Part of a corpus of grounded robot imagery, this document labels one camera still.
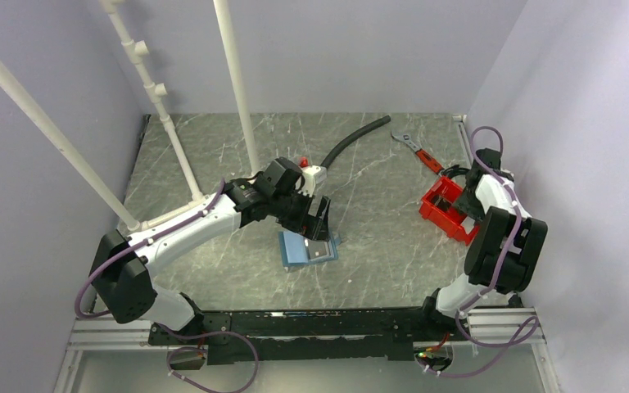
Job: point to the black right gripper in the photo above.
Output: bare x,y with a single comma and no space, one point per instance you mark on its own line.
463,207

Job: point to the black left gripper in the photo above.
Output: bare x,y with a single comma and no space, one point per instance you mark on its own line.
318,228

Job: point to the blue card holder wallet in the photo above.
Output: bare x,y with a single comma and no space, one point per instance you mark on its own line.
292,248

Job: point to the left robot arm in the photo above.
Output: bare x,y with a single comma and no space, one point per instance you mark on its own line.
124,267

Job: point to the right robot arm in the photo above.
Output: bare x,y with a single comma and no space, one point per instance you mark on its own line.
503,254

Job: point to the red plastic bin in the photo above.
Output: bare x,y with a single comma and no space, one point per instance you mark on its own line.
437,206

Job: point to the black base bar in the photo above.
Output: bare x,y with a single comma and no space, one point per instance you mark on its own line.
240,348

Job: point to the aluminium rail at right edge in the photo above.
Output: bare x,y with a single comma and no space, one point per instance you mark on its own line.
459,125

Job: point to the red-handled adjustable wrench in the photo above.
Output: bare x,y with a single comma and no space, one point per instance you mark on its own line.
429,161

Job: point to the aluminium rail at front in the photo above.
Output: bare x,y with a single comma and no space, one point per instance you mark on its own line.
400,325

